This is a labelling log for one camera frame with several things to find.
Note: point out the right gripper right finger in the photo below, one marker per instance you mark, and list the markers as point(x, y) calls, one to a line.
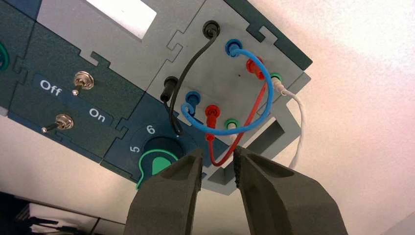
point(285, 207)

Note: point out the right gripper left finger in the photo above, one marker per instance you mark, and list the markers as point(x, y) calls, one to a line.
point(162, 204)

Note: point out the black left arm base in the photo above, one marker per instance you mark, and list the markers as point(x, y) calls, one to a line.
point(9, 214)

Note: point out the green and black rotary knob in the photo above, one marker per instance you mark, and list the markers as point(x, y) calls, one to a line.
point(157, 165)

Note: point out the grey and blue control box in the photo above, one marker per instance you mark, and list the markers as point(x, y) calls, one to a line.
point(97, 48)

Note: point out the small white LCD display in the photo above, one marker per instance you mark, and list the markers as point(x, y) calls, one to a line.
point(123, 13)

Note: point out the teal round push button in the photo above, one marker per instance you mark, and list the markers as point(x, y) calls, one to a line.
point(2, 58)

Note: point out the metal toggle switch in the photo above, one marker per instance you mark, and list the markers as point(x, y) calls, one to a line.
point(82, 81)
point(61, 122)

